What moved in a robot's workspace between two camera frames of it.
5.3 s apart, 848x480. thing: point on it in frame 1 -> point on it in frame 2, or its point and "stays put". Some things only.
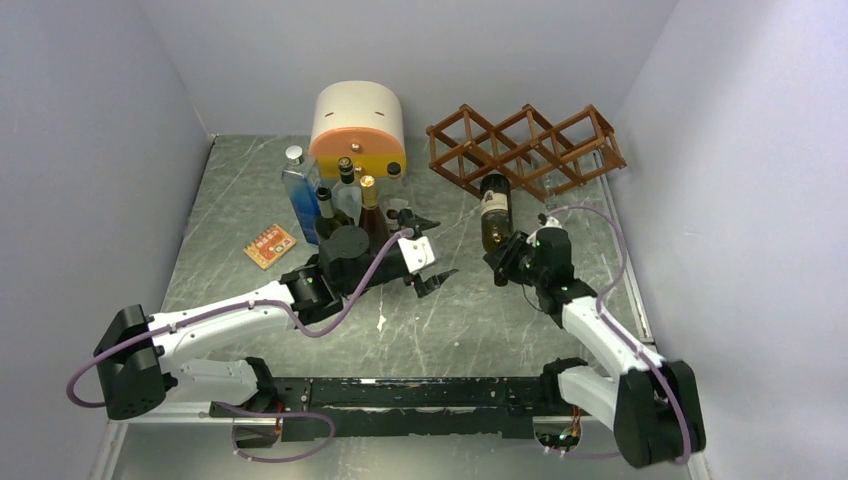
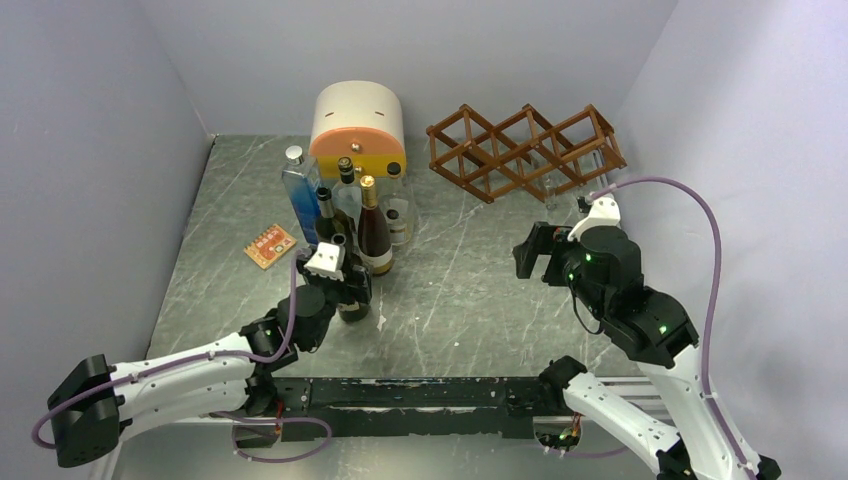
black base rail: [495, 408] stays put
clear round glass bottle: [395, 192] stays put
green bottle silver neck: [330, 220] stays put
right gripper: [503, 260] -> [545, 238]
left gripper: [424, 287] -> [349, 291]
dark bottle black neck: [496, 210] -> [355, 312]
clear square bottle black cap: [347, 194] stays put
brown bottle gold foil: [371, 216] stays put
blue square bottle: [302, 180] stays put
